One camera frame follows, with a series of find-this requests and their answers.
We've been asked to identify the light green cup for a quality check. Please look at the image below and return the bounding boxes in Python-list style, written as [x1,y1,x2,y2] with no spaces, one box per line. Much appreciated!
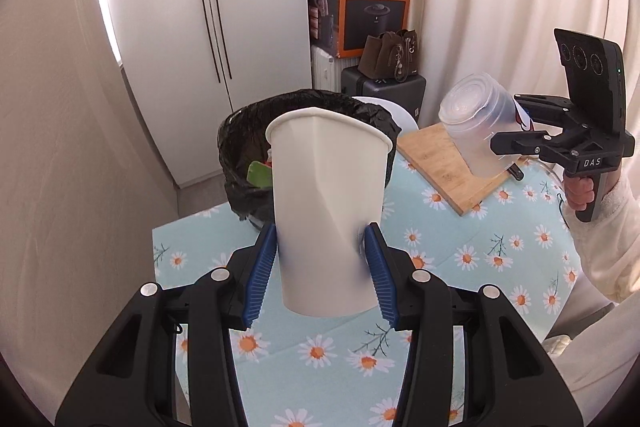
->
[246,161,274,188]

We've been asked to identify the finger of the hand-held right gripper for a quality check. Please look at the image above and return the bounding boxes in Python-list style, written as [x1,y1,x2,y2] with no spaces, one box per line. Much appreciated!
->
[514,94,572,131]
[490,130,564,157]

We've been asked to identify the white wardrobe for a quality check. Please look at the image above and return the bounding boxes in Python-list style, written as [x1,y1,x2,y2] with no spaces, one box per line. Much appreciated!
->
[92,0,323,190]

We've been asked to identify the wooden cutting board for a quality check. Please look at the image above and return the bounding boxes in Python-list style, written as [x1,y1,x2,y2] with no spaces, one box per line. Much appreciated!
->
[396,123,523,215]

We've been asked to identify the white paper cup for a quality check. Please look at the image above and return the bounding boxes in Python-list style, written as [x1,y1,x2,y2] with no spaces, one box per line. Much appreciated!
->
[265,107,398,319]

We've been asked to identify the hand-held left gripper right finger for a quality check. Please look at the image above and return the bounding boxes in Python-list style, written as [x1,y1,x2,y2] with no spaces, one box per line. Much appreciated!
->
[362,222,586,427]

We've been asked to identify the brown handbag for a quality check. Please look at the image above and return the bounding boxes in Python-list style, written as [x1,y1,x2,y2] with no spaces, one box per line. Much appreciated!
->
[357,29,420,82]

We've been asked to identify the trash bin with black bag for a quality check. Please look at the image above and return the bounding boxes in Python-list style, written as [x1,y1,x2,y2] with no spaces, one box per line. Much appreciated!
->
[217,89,403,228]

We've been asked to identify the clear plastic cup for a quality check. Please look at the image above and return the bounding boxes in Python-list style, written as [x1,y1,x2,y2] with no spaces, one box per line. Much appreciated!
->
[439,73,524,181]

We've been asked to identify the person's right hand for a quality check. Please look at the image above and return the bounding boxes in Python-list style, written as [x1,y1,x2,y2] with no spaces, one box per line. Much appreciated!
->
[564,168,599,212]

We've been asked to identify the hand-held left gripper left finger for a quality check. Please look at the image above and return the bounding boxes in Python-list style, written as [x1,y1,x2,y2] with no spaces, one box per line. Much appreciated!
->
[55,222,278,427]

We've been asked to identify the beige curtain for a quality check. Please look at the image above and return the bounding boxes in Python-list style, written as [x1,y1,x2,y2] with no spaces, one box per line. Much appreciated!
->
[0,0,178,358]

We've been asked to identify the white ribbed suitcase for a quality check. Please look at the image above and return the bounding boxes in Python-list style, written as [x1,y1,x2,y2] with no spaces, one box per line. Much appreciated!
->
[311,44,344,92]

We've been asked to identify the daisy print tablecloth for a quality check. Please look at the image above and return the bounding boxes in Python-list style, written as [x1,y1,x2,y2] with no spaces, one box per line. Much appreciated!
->
[152,152,583,427]

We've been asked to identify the orange and black cardboard box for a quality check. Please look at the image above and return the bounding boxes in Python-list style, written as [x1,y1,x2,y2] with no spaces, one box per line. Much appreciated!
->
[306,0,415,59]

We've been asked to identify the person's white robe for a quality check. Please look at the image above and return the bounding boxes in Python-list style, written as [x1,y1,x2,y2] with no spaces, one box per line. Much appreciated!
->
[542,297,640,427]

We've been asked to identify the dark grey suitcase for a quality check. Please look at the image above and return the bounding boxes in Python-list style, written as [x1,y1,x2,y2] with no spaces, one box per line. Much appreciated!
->
[341,67,427,124]

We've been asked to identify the person's right forearm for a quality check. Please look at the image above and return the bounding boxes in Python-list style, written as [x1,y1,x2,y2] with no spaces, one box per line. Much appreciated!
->
[562,179,640,308]

